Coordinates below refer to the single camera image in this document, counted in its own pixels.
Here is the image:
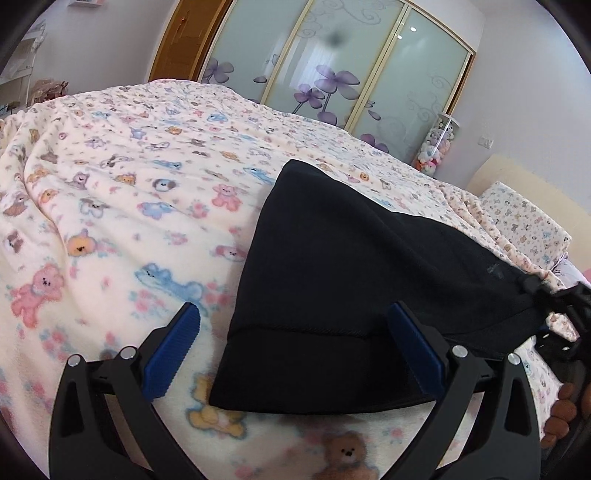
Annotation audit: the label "bear printed fleece blanket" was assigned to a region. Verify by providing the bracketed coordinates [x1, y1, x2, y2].
[0, 78, 591, 480]

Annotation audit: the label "bear printed pillow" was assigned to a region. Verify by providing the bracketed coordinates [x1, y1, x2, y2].
[477, 180, 574, 269]

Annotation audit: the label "wardrobe with floral glass doors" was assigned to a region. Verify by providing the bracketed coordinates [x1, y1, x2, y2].
[198, 0, 476, 165]

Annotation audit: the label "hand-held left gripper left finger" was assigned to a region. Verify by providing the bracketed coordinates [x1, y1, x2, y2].
[48, 302, 206, 480]

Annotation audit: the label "wooden door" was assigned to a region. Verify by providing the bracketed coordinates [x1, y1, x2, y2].
[148, 0, 232, 85]

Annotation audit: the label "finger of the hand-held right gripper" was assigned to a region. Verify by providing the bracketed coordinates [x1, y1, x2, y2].
[522, 275, 591, 324]
[534, 323, 586, 361]

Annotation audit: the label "black pants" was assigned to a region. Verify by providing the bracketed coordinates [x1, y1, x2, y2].
[209, 159, 562, 414]

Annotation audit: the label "person's right hand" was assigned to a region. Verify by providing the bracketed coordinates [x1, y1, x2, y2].
[542, 381, 581, 452]

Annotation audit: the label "white storage rack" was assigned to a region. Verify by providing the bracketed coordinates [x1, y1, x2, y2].
[0, 17, 47, 86]

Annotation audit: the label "clear tube of plush toys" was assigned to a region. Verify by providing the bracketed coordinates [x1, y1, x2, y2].
[415, 113, 461, 176]

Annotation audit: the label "cream headboard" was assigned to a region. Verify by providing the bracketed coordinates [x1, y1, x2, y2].
[466, 153, 591, 278]

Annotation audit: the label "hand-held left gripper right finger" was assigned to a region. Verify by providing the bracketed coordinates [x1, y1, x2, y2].
[386, 301, 541, 480]

